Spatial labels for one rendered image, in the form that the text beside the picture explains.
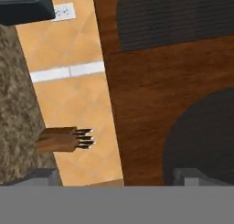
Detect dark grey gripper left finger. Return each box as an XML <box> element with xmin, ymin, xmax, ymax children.
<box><xmin>0</xmin><ymin>167</ymin><xmax>61</xmax><ymax>187</ymax></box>

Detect brown wooden knife block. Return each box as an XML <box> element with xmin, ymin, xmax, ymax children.
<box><xmin>34</xmin><ymin>126</ymin><xmax>96</xmax><ymax>154</ymax></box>

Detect dark grey box appliance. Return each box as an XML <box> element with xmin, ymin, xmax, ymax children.
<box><xmin>0</xmin><ymin>0</ymin><xmax>57</xmax><ymax>27</ymax></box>

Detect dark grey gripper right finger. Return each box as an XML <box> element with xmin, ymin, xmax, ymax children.
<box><xmin>172</xmin><ymin>167</ymin><xmax>233</xmax><ymax>187</ymax></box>

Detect white wall socket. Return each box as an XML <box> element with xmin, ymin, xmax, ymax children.
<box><xmin>50</xmin><ymin>2</ymin><xmax>78</xmax><ymax>23</ymax></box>

